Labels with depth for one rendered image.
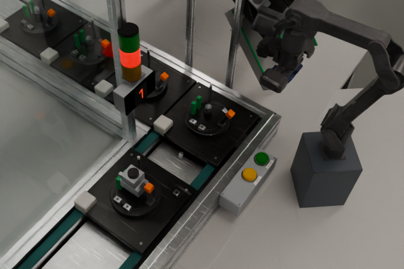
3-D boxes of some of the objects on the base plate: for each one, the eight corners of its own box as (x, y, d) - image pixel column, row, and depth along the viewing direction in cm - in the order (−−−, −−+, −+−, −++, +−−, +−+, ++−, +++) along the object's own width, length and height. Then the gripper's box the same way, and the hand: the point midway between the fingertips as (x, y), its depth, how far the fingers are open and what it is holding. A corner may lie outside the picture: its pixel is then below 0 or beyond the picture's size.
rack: (280, 47, 198) (330, -173, 136) (228, 104, 179) (260, -121, 116) (234, 24, 205) (263, -194, 142) (180, 77, 186) (186, -149, 123)
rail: (276, 134, 172) (282, 113, 163) (95, 367, 124) (89, 356, 116) (263, 126, 173) (267, 105, 165) (78, 353, 126) (71, 341, 118)
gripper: (285, 71, 118) (274, 113, 131) (321, 28, 128) (308, 71, 140) (262, 59, 120) (254, 102, 133) (300, 18, 130) (288, 61, 143)
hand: (284, 77), depth 134 cm, fingers closed
